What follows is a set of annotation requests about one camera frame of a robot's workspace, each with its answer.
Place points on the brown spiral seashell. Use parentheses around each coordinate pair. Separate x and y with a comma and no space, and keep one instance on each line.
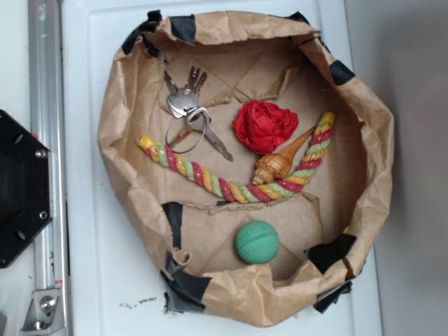
(277,165)

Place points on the long silver key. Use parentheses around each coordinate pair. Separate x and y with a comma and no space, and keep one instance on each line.
(199,119)

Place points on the red crumpled paper flower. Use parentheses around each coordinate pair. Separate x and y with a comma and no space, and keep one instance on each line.
(262,126)

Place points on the green dimpled rubber ball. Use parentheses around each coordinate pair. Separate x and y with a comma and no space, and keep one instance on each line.
(257,242)

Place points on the silver key bunch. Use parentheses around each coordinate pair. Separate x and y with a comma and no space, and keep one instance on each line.
(181,100)

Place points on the brown paper bag bin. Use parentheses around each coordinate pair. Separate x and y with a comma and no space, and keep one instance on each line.
(187,202)

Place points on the white plastic tray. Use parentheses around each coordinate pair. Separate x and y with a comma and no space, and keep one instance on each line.
(115,287)

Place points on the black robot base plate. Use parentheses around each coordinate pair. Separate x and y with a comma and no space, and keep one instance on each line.
(24,188)

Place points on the aluminium extrusion rail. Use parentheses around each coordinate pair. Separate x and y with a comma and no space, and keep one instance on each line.
(51,247)

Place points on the metal corner bracket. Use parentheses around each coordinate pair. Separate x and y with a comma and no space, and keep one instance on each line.
(45,314)

